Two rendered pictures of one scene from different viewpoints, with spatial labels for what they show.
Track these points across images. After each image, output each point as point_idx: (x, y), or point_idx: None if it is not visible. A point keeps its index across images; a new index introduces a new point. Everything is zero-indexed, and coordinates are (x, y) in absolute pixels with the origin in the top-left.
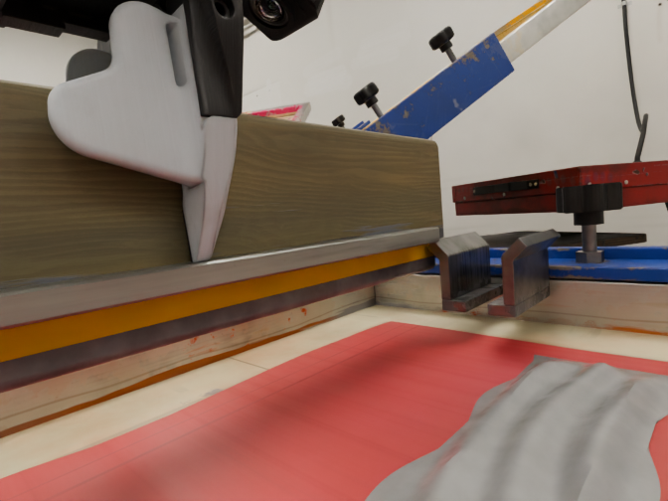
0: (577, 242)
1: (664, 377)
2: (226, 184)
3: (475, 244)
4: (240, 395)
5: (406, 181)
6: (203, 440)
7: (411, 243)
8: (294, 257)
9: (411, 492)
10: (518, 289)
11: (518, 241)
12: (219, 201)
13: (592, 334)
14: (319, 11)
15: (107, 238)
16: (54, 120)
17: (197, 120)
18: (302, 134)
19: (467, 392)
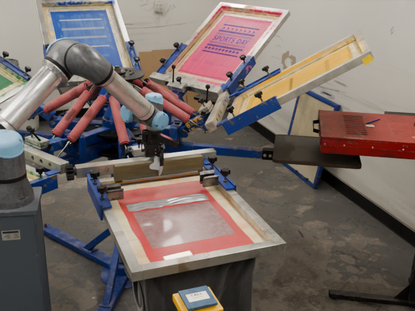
0: (324, 161)
1: (207, 199)
2: (161, 170)
3: (210, 173)
4: (165, 186)
5: (192, 163)
6: (159, 190)
7: (189, 173)
8: (169, 175)
9: (170, 198)
10: (204, 183)
11: (204, 177)
12: (160, 171)
13: (217, 192)
14: (177, 147)
15: (152, 173)
16: (149, 167)
17: (159, 166)
18: (173, 161)
19: (188, 194)
